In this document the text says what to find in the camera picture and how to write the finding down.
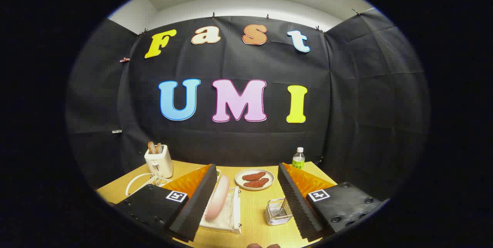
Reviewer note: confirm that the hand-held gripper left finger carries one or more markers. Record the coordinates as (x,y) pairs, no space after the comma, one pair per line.
(196,205)

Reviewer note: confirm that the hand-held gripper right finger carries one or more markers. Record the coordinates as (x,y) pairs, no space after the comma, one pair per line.
(296,205)

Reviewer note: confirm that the pink plate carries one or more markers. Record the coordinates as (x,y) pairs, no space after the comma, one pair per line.
(217,200)

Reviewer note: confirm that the white dish rack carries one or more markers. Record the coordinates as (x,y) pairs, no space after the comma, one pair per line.
(223,221)

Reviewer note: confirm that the white plate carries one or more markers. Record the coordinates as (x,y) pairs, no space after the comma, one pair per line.
(238,178)

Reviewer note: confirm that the green label drink bottle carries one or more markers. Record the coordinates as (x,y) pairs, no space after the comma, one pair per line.
(298,161)

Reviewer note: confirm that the brown meat piece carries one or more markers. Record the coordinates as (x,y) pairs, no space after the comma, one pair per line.
(256,183)
(254,176)

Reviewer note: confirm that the white toaster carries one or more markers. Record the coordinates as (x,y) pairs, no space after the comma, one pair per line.
(160,163)

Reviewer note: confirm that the toasted bread slice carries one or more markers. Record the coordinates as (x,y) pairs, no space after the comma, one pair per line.
(158,148)
(151,148)

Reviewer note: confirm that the black backdrop cloth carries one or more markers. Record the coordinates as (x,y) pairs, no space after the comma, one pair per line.
(231,63)

